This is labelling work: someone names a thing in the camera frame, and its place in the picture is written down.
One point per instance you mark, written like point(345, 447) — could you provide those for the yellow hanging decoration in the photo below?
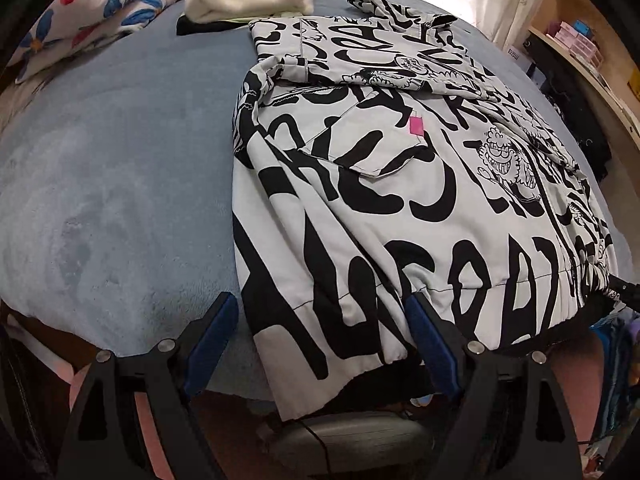
point(634, 85)

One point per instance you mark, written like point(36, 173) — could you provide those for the blue patterned cloth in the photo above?
point(612, 390)

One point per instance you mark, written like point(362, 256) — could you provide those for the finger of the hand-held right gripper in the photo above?
point(625, 290)

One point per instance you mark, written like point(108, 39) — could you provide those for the purple cloth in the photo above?
point(632, 321)

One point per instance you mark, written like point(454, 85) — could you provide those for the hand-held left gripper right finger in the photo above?
point(435, 345)

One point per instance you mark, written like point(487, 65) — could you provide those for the white box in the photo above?
point(517, 57)

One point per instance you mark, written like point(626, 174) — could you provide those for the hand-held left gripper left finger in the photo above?
point(215, 340)

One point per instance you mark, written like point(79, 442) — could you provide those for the person's pink pants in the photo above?
point(570, 375)

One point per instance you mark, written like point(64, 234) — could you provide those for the black and white printed jacket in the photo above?
point(400, 210)

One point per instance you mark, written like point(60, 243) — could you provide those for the small blue box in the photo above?
point(580, 27)

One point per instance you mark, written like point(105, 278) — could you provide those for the blue bed blanket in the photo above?
point(125, 185)

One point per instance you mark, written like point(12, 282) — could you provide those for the pink floral quilt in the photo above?
point(100, 5)

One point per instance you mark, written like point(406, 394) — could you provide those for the pink drawer organizer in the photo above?
point(575, 42)

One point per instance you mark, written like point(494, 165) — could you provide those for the black garment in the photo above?
point(190, 26)

